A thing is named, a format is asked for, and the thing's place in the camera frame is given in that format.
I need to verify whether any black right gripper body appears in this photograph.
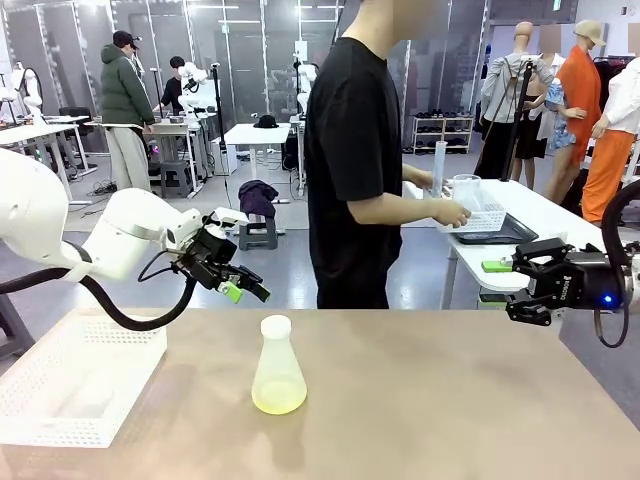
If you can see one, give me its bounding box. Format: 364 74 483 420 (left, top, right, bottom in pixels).
528 251 627 314

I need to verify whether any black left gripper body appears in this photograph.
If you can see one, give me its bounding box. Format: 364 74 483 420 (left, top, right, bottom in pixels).
172 227 239 292

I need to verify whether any white round flask cap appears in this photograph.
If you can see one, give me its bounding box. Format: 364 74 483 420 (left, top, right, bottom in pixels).
259 314 293 338

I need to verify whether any white perforated plastic basket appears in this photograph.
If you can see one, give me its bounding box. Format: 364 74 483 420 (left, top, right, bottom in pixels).
0 307 169 449
432 185 509 236

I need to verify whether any clear plastic measuring beaker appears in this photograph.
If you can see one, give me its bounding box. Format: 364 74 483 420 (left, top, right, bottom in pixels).
451 173 489 212

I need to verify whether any translucent plastic Erlenmeyer flask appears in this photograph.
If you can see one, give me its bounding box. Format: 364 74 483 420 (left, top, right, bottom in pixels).
251 327 308 416

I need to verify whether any clear graduated cylinder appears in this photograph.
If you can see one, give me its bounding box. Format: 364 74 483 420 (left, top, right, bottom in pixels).
433 140 448 199

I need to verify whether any person's left forearm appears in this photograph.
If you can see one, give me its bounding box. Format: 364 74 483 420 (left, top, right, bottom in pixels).
401 163 427 194

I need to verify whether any person's right forearm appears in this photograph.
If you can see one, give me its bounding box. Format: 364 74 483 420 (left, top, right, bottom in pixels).
346 196 444 227

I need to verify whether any person's right hand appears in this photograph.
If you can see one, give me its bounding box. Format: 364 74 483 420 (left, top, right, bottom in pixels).
433 199 473 230

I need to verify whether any person's left hand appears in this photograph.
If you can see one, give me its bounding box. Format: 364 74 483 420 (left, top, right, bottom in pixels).
416 171 454 199

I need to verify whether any black plastic tray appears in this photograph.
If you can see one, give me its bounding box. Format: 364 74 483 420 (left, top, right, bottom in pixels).
452 211 541 247

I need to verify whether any dark purple jacket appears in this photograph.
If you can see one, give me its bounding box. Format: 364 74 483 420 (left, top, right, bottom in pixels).
237 179 280 219

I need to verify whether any white side table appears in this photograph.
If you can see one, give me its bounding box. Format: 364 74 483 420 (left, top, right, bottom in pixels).
402 177 640 291

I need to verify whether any dark gray step stool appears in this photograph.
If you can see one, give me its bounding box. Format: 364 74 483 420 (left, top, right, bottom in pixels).
158 159 195 199

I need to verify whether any mannequin in orange trousers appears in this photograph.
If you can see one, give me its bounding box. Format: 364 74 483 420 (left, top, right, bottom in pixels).
581 54 640 226

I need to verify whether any white standing desk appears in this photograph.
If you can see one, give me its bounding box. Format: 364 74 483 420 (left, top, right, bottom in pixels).
223 123 293 205

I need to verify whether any shoe rack with shoes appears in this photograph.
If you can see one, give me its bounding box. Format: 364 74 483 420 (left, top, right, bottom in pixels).
411 114 475 156

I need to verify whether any mannequin with blue patterned cloth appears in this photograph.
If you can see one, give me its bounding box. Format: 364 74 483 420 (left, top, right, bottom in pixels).
534 24 576 154

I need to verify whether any seated person in black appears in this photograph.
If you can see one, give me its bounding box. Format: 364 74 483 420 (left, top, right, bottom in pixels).
159 55 190 114

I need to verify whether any person in black t-shirt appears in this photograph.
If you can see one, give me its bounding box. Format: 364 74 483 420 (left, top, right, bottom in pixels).
303 0 407 310

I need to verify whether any person in green jacket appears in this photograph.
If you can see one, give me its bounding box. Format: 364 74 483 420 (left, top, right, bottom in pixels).
99 29 157 194

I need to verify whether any mannequin in gray shirt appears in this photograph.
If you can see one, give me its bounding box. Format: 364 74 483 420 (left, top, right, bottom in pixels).
472 21 556 181

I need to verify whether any mannequin in orange robe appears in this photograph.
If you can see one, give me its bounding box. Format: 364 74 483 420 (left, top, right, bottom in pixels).
544 19 609 204

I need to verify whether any long white desk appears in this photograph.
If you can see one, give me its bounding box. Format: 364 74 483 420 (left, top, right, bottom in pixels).
0 123 85 206

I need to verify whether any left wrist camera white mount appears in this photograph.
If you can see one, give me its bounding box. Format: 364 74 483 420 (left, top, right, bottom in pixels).
201 208 250 240

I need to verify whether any right gripper thin black cable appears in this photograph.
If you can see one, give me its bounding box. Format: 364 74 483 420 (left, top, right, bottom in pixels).
593 298 631 349

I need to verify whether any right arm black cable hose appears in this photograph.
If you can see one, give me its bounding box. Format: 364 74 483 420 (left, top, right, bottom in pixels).
601 178 640 262

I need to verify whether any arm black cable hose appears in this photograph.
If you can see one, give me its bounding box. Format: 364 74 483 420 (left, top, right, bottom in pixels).
601 178 640 262
0 247 197 332

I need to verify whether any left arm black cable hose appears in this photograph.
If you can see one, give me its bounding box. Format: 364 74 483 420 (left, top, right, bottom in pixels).
0 247 197 332

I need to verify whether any black camera tripod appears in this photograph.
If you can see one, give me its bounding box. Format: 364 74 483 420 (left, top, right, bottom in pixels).
472 54 542 182

